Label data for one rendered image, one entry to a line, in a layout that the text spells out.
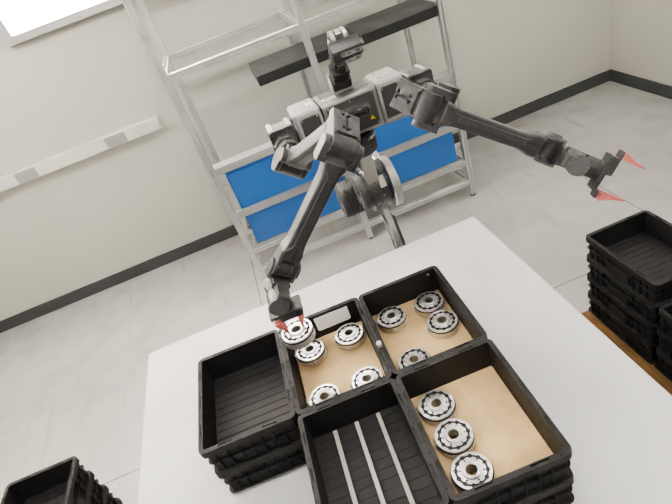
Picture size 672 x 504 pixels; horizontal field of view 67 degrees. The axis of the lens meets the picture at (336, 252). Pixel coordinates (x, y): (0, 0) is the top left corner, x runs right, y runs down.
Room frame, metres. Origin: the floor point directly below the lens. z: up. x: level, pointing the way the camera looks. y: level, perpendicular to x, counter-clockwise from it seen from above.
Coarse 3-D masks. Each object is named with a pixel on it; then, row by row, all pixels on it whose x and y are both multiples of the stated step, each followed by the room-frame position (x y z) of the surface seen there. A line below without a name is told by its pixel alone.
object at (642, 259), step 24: (648, 216) 1.64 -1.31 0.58; (600, 240) 1.64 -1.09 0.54; (624, 240) 1.64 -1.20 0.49; (648, 240) 1.59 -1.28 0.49; (600, 264) 1.56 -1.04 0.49; (624, 264) 1.41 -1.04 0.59; (648, 264) 1.46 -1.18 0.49; (600, 288) 1.55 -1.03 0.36; (624, 288) 1.41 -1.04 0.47; (648, 288) 1.30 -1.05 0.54; (600, 312) 1.56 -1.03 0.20; (624, 312) 1.42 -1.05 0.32; (648, 312) 1.29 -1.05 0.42; (624, 336) 1.41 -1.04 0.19; (648, 336) 1.29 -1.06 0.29; (648, 360) 1.28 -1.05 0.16
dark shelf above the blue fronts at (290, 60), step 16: (416, 0) 3.52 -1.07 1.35; (368, 16) 3.58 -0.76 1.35; (384, 16) 3.41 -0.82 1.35; (400, 16) 3.25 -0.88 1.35; (416, 16) 3.18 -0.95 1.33; (432, 16) 3.18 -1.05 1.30; (368, 32) 3.16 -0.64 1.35; (384, 32) 3.16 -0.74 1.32; (288, 48) 3.53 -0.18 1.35; (304, 48) 3.37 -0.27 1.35; (320, 48) 3.21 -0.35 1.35; (256, 64) 3.43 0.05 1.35; (272, 64) 3.27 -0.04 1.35; (288, 64) 3.12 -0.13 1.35; (304, 64) 3.13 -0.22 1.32; (272, 80) 3.11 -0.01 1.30
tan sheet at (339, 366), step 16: (336, 352) 1.28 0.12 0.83; (352, 352) 1.25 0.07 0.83; (368, 352) 1.22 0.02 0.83; (304, 368) 1.26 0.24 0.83; (320, 368) 1.23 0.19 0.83; (336, 368) 1.21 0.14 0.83; (352, 368) 1.18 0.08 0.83; (304, 384) 1.19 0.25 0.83; (320, 384) 1.17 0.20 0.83; (336, 384) 1.14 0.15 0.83
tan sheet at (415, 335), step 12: (444, 300) 1.33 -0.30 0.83; (408, 312) 1.34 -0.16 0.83; (408, 324) 1.28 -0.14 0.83; (420, 324) 1.26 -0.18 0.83; (384, 336) 1.27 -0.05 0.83; (396, 336) 1.25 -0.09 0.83; (408, 336) 1.23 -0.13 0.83; (420, 336) 1.21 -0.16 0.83; (432, 336) 1.19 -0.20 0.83; (456, 336) 1.15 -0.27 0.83; (468, 336) 1.13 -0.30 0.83; (396, 348) 1.19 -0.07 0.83; (408, 348) 1.18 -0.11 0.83; (432, 348) 1.14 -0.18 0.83; (444, 348) 1.12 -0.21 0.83; (396, 360) 1.15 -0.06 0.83
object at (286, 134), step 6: (288, 126) 1.63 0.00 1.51; (270, 132) 1.64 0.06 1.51; (276, 132) 1.63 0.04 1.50; (282, 132) 1.63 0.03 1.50; (288, 132) 1.63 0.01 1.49; (294, 132) 1.63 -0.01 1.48; (270, 138) 1.63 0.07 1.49; (276, 138) 1.63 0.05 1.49; (282, 138) 1.60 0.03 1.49; (288, 138) 1.60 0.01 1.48; (294, 138) 1.60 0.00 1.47; (276, 144) 1.60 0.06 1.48; (282, 144) 1.57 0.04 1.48; (294, 144) 1.57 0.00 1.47
